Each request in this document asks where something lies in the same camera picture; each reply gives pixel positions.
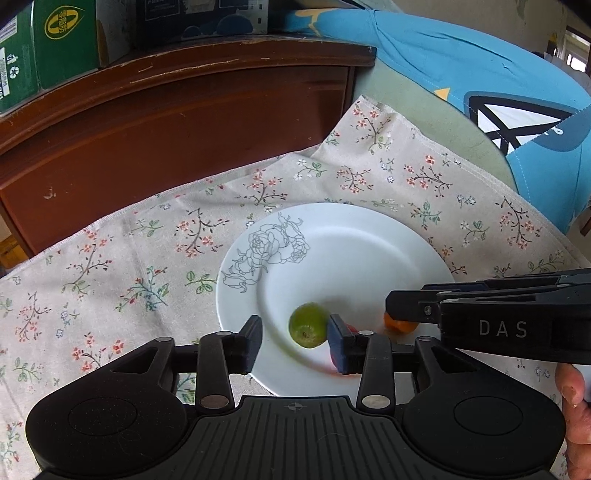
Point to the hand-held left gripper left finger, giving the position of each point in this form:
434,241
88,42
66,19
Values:
251,333

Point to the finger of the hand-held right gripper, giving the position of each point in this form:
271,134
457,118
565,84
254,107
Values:
461,285
411,307

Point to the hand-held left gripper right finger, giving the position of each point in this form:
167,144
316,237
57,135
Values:
337,346

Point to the mandarin orange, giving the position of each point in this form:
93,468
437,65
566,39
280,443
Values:
401,326

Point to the small red tomato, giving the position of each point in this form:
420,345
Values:
352,329

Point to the green jujube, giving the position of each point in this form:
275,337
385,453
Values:
307,330

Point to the white plate with rose drawing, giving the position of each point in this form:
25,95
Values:
346,258

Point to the person's right hand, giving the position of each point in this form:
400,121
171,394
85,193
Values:
572,392

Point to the floral tablecloth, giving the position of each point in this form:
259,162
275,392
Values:
138,277

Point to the pale green bed sheet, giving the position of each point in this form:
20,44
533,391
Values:
415,106

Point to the brown wooden nightstand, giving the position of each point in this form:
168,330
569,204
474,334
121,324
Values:
161,138

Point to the blue printed quilt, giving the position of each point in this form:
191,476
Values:
461,60

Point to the dark blue carton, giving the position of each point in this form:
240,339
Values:
207,18

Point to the green carton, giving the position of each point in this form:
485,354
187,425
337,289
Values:
60,41

